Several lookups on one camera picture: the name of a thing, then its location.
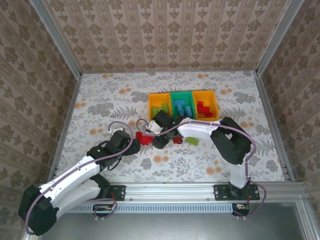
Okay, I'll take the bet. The orange plastic bin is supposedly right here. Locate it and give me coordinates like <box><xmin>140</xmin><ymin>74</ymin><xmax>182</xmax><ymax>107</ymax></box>
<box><xmin>192</xmin><ymin>89</ymin><xmax>219</xmax><ymax>121</ymax></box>
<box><xmin>148</xmin><ymin>92</ymin><xmax>173</xmax><ymax>121</ymax></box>

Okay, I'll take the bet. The black cable connector box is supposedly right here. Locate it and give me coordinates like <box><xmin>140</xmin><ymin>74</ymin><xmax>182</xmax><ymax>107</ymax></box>
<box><xmin>92</xmin><ymin>203</ymin><xmax>114</xmax><ymax>218</ymax></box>
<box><xmin>231</xmin><ymin>202</ymin><xmax>251</xmax><ymax>217</ymax></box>

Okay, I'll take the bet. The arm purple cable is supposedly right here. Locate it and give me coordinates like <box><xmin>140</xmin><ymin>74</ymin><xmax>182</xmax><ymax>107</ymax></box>
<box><xmin>24</xmin><ymin>120</ymin><xmax>134</xmax><ymax>236</ymax></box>
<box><xmin>135</xmin><ymin>118</ymin><xmax>267</xmax><ymax>218</ymax></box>

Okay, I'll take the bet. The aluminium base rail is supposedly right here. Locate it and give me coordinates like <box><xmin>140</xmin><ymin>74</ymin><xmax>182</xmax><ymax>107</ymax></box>
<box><xmin>99</xmin><ymin>181</ymin><xmax>308</xmax><ymax>202</ymax></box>

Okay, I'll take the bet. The aluminium side rail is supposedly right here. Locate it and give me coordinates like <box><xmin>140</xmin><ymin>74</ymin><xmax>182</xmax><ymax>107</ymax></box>
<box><xmin>253</xmin><ymin>71</ymin><xmax>297</xmax><ymax>183</ymax></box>
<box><xmin>48</xmin><ymin>73</ymin><xmax>83</xmax><ymax>181</ymax></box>

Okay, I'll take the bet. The floral patterned table cover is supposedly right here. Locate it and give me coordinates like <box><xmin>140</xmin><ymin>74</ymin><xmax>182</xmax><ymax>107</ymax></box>
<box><xmin>53</xmin><ymin>71</ymin><xmax>286</xmax><ymax>183</ymax></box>

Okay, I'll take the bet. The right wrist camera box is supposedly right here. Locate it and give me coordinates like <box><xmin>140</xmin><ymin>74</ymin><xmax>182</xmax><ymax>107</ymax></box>
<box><xmin>147</xmin><ymin>120</ymin><xmax>164</xmax><ymax>135</ymax></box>

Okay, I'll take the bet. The grey slotted cable duct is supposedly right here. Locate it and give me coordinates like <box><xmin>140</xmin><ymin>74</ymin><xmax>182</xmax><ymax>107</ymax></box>
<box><xmin>66</xmin><ymin>202</ymin><xmax>234</xmax><ymax>214</ymax></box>

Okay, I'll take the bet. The green plastic bin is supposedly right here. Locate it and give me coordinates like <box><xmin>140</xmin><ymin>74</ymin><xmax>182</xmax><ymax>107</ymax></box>
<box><xmin>169</xmin><ymin>91</ymin><xmax>196</xmax><ymax>120</ymax></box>

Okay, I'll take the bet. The aluminium rear rail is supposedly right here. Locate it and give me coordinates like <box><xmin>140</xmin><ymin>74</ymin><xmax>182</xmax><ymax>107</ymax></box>
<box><xmin>80</xmin><ymin>69</ymin><xmax>258</xmax><ymax>75</ymax></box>

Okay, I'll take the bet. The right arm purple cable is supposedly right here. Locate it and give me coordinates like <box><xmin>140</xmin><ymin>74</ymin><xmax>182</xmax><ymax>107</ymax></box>
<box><xmin>135</xmin><ymin>118</ymin><xmax>267</xmax><ymax>218</ymax></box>

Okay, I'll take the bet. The grey metal sheet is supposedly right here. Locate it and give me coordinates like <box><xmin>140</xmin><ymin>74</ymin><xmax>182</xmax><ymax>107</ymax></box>
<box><xmin>37</xmin><ymin>212</ymin><xmax>310</xmax><ymax>240</ymax></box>

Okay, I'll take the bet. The aluminium corner post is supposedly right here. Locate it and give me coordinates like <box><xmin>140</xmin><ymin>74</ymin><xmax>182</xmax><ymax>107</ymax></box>
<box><xmin>28</xmin><ymin>0</ymin><xmax>83</xmax><ymax>79</ymax></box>
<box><xmin>255</xmin><ymin>0</ymin><xmax>305</xmax><ymax>77</ymax></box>

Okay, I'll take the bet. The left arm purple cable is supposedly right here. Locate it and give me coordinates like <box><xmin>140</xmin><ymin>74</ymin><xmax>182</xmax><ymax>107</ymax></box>
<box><xmin>24</xmin><ymin>120</ymin><xmax>134</xmax><ymax>236</ymax></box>

